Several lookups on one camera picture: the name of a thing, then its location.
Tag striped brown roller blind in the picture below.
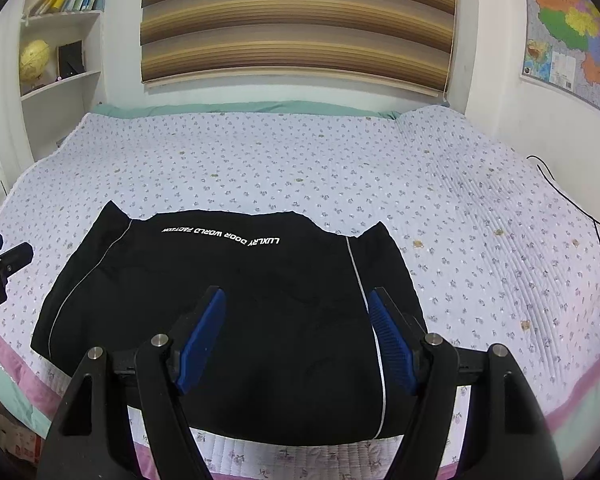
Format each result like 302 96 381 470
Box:
140 0 456 94

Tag black cable on bed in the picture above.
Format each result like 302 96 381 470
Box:
526 154 600 264

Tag black hooded jacket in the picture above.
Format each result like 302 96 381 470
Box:
31 204 422 446

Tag white corner bookshelf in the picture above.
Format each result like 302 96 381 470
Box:
19 0 106 162

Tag colourful wall map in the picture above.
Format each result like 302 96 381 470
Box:
521 0 600 110

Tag black picture frame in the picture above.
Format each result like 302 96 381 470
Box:
57 41 85 80

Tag yellow globe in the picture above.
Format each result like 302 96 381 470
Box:
19 39 50 84

